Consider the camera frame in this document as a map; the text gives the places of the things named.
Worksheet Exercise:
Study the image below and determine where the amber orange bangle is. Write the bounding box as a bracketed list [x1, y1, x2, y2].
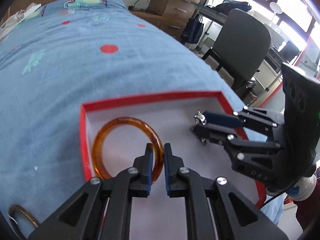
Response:
[91, 116, 164, 183]

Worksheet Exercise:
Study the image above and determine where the dark olive bangle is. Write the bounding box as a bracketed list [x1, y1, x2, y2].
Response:
[8, 205, 41, 240]

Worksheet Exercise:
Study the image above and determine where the red jewelry box tray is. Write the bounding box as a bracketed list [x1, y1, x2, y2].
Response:
[80, 91, 266, 239]

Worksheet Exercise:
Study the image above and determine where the blue white gloved hand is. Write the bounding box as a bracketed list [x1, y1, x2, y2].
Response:
[267, 174, 319, 204]

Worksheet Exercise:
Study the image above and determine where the grey office chair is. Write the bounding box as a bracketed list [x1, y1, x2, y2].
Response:
[202, 9, 271, 91]

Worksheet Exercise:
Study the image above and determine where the computer monitor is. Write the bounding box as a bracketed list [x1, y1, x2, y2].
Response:
[279, 41, 300, 62]

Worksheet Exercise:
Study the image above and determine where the dark hanging bag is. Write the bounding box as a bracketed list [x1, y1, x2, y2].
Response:
[181, 14, 204, 44]

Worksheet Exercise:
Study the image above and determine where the dark backpack on desk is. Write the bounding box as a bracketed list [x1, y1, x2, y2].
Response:
[215, 1, 252, 15]

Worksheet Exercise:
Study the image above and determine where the round white desk lamp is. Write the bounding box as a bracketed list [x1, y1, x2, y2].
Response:
[269, 2, 283, 14]

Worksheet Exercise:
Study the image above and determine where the wooden drawer cabinet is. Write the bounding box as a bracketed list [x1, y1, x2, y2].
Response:
[131, 0, 200, 41]

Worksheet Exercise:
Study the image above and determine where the blue patterned bedspread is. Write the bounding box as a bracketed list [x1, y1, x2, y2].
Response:
[1, 0, 283, 239]

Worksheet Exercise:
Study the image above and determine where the white garment on bed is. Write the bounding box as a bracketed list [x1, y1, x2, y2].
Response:
[1, 3, 42, 41]

